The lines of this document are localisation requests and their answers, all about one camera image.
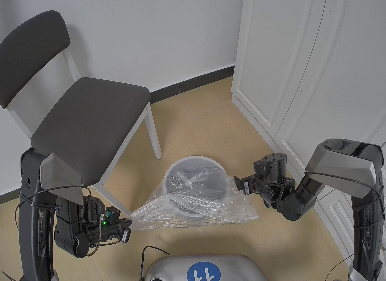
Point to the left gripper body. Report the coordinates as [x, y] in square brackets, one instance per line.
[116, 233]

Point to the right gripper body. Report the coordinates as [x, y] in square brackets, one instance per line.
[254, 185]

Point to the clear plastic bag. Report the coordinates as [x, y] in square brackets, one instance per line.
[193, 213]

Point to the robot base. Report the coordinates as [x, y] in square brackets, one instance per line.
[181, 269]

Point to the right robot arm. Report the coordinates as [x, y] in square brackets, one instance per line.
[340, 165]

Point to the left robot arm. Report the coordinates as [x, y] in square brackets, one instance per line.
[36, 213]

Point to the grey trash bin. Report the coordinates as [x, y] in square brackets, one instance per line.
[169, 183]

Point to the grey and white chair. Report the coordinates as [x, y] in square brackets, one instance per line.
[90, 116]

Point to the white wardrobe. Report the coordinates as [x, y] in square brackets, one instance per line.
[301, 62]

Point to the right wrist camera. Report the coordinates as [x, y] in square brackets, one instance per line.
[259, 168]

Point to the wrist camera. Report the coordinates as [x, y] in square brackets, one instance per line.
[113, 215]
[259, 168]

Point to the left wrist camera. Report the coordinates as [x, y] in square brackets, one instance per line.
[113, 215]

